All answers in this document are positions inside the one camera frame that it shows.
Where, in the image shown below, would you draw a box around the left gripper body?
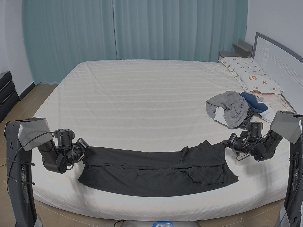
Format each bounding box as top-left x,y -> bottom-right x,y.
70,138 -> 89,163

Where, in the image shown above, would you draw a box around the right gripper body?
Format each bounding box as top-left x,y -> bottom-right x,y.
227,133 -> 252,154

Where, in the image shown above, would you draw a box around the black T-shirt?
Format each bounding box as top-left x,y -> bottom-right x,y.
78,140 -> 239,198

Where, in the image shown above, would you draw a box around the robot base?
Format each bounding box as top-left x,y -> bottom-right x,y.
123,220 -> 199,227

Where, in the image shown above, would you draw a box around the pile of clothes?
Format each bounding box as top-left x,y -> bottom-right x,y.
205,90 -> 276,129

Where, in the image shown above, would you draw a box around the white printed pillow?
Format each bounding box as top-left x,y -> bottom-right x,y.
218,56 -> 284,94

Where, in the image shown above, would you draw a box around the bed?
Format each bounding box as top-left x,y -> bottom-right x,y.
28,32 -> 303,222

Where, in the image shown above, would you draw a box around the black chest of drawers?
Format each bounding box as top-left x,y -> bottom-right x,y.
0,71 -> 20,122

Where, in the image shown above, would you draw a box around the grey bedside table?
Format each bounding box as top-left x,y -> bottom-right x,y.
219,39 -> 253,58

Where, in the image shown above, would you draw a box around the blue-green curtain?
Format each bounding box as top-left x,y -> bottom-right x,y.
22,0 -> 248,85

